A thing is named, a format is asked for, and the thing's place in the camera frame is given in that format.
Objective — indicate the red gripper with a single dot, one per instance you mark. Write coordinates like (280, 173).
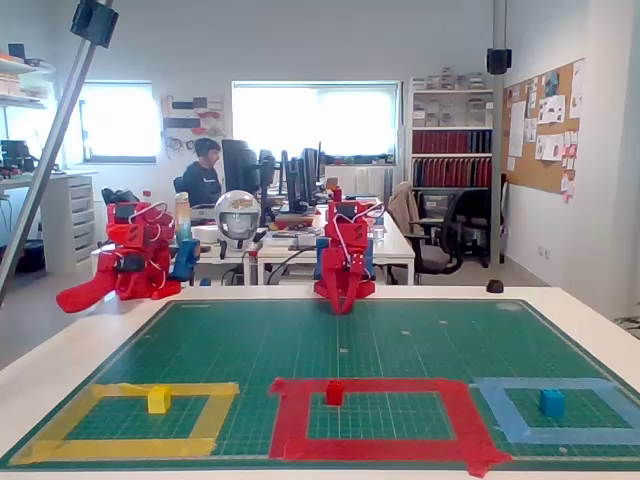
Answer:
(342, 274)

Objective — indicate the black computer monitor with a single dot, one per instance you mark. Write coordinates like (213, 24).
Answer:
(240, 165)
(300, 180)
(267, 170)

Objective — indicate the blue cube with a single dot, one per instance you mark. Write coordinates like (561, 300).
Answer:
(552, 403)

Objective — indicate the yellow cube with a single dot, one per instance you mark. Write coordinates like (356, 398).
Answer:
(159, 400)

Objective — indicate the red cube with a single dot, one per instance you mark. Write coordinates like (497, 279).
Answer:
(335, 393)

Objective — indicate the slanted metal pole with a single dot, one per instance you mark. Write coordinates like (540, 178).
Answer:
(50, 150)

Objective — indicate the white wall socket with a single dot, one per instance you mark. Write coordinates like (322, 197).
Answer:
(544, 251)

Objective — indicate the small black round knob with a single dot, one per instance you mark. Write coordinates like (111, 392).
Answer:
(494, 286)

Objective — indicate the cork notice board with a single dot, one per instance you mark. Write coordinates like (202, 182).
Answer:
(545, 172)

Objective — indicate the white wall shelf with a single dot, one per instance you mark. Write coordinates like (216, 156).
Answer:
(20, 65)

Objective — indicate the black office chair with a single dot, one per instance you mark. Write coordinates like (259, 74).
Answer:
(452, 235)
(477, 220)

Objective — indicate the white drawer cabinet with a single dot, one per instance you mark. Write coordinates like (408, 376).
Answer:
(60, 225)

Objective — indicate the red tape square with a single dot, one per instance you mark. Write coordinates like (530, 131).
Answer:
(370, 450)

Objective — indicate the beige jacket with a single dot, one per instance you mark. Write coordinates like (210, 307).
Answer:
(402, 205)

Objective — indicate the green cutting mat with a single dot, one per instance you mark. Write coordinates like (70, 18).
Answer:
(250, 350)

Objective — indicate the blue tape square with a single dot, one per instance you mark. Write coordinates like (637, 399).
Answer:
(575, 436)

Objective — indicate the seated person in dark sweater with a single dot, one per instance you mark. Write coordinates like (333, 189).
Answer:
(202, 182)

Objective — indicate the wall tool rack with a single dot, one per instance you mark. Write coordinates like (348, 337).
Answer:
(192, 122)

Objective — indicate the vertical grey pole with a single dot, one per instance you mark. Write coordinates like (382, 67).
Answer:
(499, 150)

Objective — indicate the wide bright window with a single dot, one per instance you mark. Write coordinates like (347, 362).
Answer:
(315, 120)

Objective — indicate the colourful drink bottle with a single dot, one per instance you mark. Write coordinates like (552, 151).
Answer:
(183, 220)

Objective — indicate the red robot arm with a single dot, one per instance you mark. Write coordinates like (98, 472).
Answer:
(333, 235)

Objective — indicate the green plant leaves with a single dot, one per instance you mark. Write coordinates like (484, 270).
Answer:
(631, 322)

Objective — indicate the small bright window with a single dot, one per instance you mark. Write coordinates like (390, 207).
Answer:
(120, 125)

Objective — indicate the white helmet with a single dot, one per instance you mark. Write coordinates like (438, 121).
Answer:
(237, 220)

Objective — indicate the yellow tape square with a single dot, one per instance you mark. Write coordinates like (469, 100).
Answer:
(125, 450)

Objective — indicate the white bookshelf with binders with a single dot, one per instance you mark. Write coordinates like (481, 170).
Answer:
(450, 142)

